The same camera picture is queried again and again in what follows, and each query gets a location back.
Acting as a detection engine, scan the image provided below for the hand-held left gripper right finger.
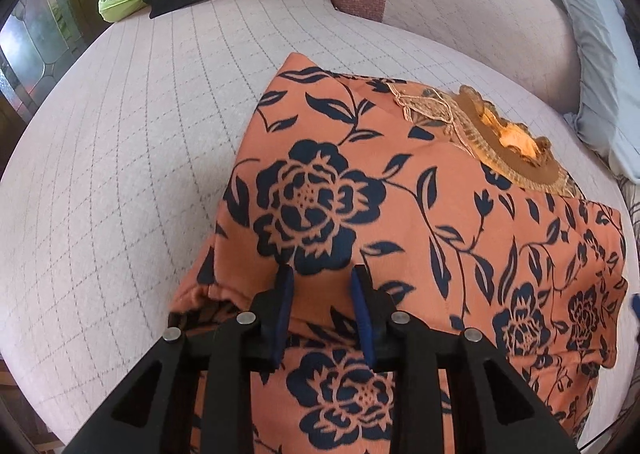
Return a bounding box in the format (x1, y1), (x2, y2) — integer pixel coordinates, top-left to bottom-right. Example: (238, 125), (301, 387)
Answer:
(350, 264), (581, 454)

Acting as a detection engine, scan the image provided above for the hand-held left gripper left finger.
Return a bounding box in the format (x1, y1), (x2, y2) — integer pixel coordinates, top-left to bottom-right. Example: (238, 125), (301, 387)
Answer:
(65, 264), (296, 454)

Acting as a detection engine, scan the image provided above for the orange floral garment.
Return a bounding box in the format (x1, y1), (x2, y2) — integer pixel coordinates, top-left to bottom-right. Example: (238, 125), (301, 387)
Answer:
(167, 53), (629, 454)

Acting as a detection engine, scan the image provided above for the striped beige pillow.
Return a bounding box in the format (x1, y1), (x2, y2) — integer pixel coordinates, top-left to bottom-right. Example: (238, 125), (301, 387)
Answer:
(617, 173), (640, 235)

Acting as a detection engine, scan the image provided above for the pink quilted bed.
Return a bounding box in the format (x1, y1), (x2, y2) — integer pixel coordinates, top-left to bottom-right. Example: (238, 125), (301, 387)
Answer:
(0, 0), (640, 454)

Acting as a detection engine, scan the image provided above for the light blue pillow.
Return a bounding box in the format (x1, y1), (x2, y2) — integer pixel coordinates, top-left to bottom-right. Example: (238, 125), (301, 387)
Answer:
(525, 0), (640, 182)

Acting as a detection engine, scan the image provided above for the patterned glass door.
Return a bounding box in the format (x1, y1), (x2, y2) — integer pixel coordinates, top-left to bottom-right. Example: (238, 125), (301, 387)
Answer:
(0, 0), (121, 125)

